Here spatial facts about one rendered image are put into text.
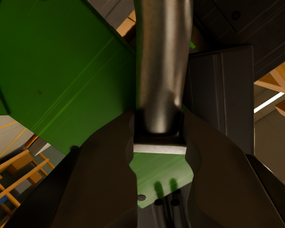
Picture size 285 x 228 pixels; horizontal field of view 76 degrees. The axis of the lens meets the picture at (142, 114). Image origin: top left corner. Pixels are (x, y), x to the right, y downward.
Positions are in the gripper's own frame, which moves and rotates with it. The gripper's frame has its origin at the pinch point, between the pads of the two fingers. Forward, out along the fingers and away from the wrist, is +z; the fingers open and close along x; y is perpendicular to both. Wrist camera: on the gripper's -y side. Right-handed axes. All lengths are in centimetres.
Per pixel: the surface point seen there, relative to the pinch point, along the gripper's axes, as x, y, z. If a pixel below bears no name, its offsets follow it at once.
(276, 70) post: 54, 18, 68
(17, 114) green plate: -11.7, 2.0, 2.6
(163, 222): 1.3, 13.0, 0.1
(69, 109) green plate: -7.1, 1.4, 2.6
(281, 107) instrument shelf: 43, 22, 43
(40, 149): -19.8, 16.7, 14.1
